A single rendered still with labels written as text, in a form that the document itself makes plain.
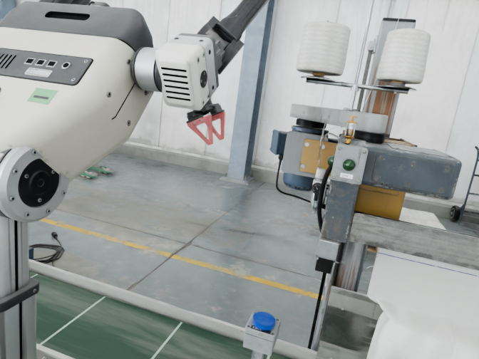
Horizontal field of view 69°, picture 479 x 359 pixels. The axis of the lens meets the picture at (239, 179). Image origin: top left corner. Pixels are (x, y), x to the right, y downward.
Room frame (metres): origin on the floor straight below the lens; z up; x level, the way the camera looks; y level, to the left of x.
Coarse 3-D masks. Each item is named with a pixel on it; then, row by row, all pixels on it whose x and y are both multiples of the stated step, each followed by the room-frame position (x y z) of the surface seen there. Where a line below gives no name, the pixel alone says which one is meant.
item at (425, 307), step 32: (384, 256) 1.01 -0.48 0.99; (416, 256) 0.99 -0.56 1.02; (384, 288) 1.01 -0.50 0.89; (416, 288) 0.98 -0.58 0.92; (448, 288) 0.96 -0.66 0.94; (384, 320) 1.00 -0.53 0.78; (416, 320) 0.95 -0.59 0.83; (448, 320) 0.94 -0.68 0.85; (384, 352) 0.93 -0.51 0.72; (416, 352) 0.90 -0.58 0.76; (448, 352) 0.88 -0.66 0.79
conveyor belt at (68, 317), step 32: (64, 288) 1.53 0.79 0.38; (64, 320) 1.31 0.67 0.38; (96, 320) 1.34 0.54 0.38; (128, 320) 1.36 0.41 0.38; (160, 320) 1.39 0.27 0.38; (64, 352) 1.13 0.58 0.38; (96, 352) 1.15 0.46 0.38; (128, 352) 1.17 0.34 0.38; (160, 352) 1.20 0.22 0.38; (192, 352) 1.22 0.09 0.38; (224, 352) 1.25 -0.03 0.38
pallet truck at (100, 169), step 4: (88, 168) 5.26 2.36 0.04; (92, 168) 5.25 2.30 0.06; (96, 168) 5.22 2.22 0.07; (100, 168) 5.21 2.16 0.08; (104, 168) 5.30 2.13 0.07; (108, 168) 5.31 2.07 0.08; (84, 172) 4.84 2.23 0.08; (88, 172) 4.88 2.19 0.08; (92, 172) 4.92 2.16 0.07; (100, 172) 5.26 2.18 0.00; (104, 172) 5.24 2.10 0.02; (108, 172) 5.18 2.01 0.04; (84, 176) 4.88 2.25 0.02; (88, 176) 4.81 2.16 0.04; (92, 176) 4.82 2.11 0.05
